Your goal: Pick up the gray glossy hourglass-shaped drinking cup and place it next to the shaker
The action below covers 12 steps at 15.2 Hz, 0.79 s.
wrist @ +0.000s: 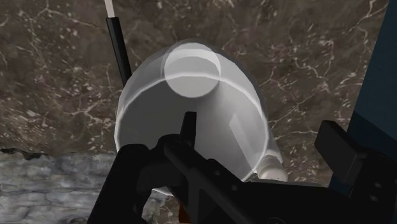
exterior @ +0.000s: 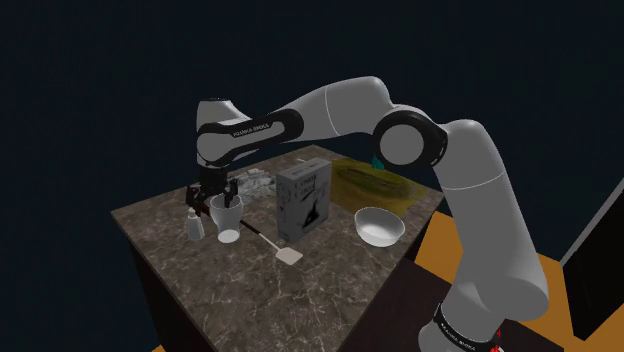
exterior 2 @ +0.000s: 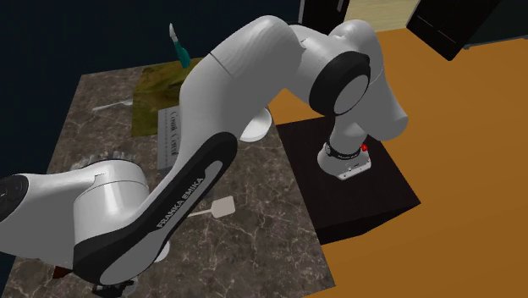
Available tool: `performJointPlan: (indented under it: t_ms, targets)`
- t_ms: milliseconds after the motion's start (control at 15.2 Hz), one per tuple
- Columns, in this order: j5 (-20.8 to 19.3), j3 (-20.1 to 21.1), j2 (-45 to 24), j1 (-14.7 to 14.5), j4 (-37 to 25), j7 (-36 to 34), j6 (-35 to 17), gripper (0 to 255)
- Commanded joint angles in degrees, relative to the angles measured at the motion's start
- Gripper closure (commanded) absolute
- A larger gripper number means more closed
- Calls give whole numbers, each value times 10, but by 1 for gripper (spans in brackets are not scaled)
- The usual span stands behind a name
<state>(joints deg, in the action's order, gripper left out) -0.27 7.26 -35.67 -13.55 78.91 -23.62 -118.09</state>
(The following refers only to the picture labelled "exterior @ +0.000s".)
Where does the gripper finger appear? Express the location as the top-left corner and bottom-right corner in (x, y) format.
(222, 178), (241, 205)
(186, 183), (212, 214)

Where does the white footed cup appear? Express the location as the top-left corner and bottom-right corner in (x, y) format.
(208, 194), (245, 244)

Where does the small white bottle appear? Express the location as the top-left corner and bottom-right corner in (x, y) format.
(186, 207), (206, 242)

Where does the grey printed box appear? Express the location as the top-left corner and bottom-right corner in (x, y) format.
(275, 156), (334, 244)

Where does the white bowl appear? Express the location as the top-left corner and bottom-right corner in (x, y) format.
(353, 206), (407, 249)

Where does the black-handled white spatula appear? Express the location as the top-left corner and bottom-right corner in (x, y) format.
(238, 219), (304, 267)

